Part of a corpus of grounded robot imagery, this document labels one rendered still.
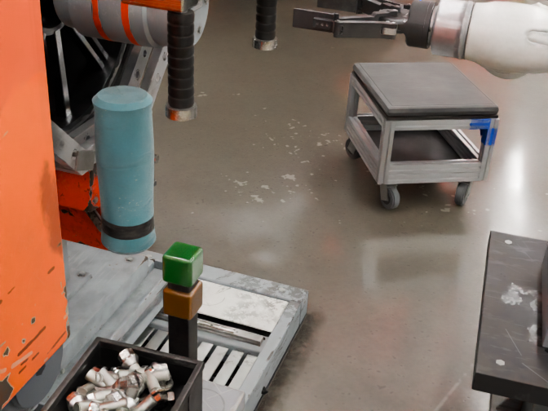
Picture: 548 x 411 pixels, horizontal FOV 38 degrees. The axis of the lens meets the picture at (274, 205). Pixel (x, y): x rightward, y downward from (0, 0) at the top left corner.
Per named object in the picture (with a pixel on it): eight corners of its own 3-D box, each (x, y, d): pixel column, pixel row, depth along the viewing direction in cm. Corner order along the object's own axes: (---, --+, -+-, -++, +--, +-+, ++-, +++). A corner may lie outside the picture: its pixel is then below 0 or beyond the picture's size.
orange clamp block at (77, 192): (52, 154, 133) (51, 204, 136) (93, 163, 131) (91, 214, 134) (75, 144, 139) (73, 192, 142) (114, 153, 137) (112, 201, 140)
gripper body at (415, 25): (425, 55, 126) (369, 46, 128) (434, 41, 133) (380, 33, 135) (432, 8, 122) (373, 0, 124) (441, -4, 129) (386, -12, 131)
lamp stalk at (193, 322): (177, 371, 109) (176, 244, 99) (199, 377, 108) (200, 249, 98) (166, 386, 106) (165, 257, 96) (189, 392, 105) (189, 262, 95)
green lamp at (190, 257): (175, 266, 101) (174, 239, 99) (204, 272, 100) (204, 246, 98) (161, 282, 97) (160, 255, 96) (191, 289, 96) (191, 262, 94)
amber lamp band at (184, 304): (175, 298, 103) (175, 272, 101) (203, 305, 102) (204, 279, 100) (161, 315, 100) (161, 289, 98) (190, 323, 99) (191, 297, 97)
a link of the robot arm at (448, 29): (468, 50, 132) (432, 45, 133) (477, -4, 127) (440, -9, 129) (460, 67, 124) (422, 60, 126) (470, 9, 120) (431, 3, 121)
